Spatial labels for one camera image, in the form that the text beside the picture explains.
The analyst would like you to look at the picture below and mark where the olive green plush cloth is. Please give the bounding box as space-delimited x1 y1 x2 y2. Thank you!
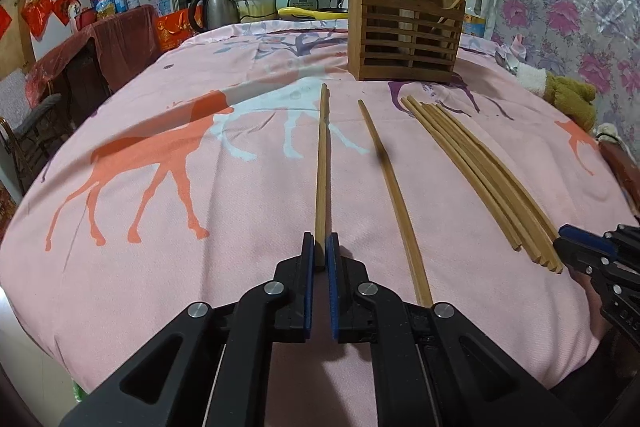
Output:
516 63 597 131

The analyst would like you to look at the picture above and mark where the wooden chopstick in bundle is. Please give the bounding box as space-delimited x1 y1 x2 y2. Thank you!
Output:
400 96 524 251

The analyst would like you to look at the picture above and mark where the wooden armchair with cushion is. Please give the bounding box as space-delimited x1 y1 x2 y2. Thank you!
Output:
1 93 73 196

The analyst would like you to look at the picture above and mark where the pink deer print tablecloth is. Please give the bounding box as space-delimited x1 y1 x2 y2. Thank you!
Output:
1 20 634 390

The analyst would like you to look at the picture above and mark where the wooden chopstick bundle right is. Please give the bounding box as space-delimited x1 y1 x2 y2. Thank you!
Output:
433 103 565 275

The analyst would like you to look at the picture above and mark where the red cloth covered side table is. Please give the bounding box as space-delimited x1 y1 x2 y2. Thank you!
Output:
25 4 160 107

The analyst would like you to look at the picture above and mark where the stainless steel electric kettle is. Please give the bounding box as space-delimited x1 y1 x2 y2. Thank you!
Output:
188 0 240 34

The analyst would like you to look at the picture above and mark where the wooden slatted utensil holder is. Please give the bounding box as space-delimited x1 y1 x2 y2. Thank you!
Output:
347 0 463 83

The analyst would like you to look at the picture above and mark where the yellow handled pan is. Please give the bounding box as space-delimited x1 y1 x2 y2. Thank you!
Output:
278 6 348 20

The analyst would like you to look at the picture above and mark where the wooden chopstick bundle middle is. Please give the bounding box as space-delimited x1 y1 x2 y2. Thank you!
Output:
418 102 551 269

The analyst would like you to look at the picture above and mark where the red brown box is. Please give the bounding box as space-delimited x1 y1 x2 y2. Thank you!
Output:
599 141 640 216

